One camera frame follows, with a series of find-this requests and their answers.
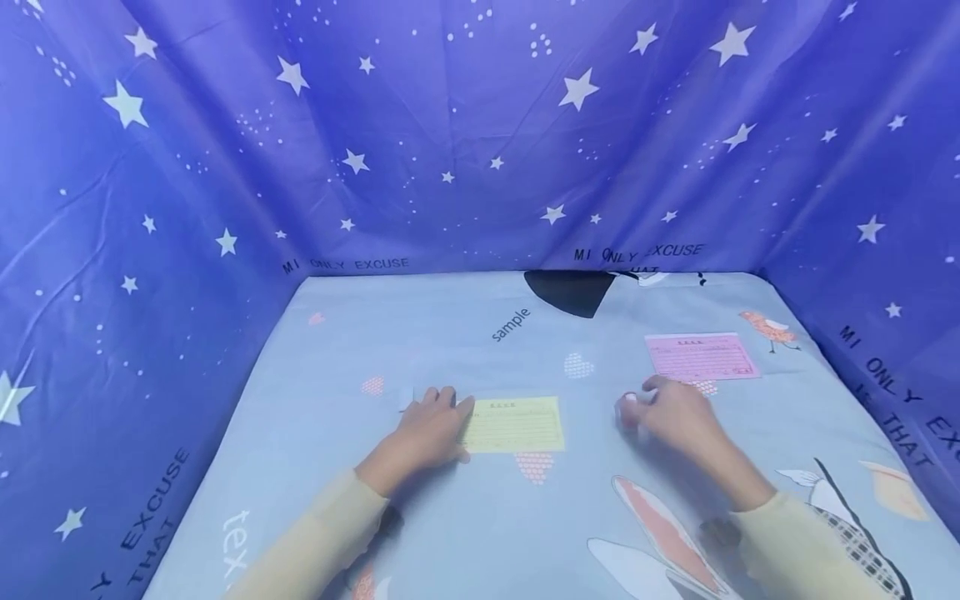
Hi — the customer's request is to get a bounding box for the person's left hand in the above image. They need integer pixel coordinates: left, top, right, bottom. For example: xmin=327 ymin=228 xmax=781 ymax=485
xmin=354 ymin=386 xmax=477 ymax=498

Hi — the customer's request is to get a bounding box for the person's left forearm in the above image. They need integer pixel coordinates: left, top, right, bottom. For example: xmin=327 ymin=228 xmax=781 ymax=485
xmin=225 ymin=468 xmax=391 ymax=600

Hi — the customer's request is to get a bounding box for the pink paper form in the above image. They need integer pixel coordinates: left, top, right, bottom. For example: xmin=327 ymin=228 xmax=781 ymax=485
xmin=644 ymin=332 xmax=763 ymax=383

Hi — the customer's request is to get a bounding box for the person's right hand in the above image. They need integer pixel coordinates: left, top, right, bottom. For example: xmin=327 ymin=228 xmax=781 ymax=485
xmin=615 ymin=374 xmax=730 ymax=476

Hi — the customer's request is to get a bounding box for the yellow paper form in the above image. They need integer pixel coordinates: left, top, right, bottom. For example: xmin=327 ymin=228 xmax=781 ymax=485
xmin=456 ymin=396 xmax=567 ymax=455

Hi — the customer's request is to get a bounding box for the person's right forearm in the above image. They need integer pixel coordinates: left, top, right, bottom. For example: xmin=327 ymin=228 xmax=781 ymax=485
xmin=705 ymin=442 xmax=898 ymax=600

